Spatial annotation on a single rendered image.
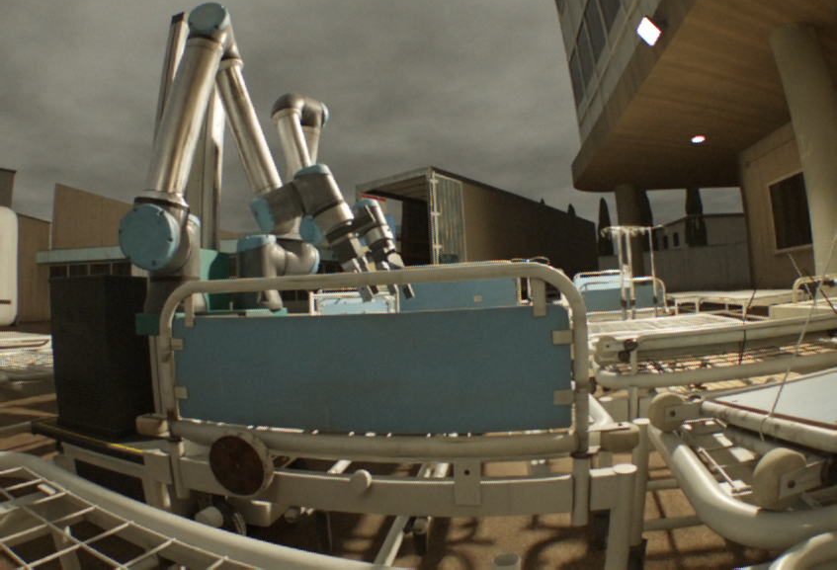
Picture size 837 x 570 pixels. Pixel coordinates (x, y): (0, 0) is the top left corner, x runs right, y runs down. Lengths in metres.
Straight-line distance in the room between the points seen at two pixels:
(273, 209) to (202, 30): 0.53
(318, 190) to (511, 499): 0.80
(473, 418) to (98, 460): 1.20
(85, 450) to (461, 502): 1.21
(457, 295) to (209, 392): 2.02
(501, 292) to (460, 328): 2.00
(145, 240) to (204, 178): 0.69
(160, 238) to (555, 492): 0.95
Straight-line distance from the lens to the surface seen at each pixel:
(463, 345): 0.69
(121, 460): 1.49
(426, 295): 2.71
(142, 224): 1.13
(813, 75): 5.48
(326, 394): 0.75
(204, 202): 1.75
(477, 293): 2.68
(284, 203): 1.12
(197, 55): 1.29
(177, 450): 0.94
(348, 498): 0.78
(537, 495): 0.74
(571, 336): 0.70
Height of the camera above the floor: 0.74
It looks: 5 degrees up
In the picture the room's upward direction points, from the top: 3 degrees counter-clockwise
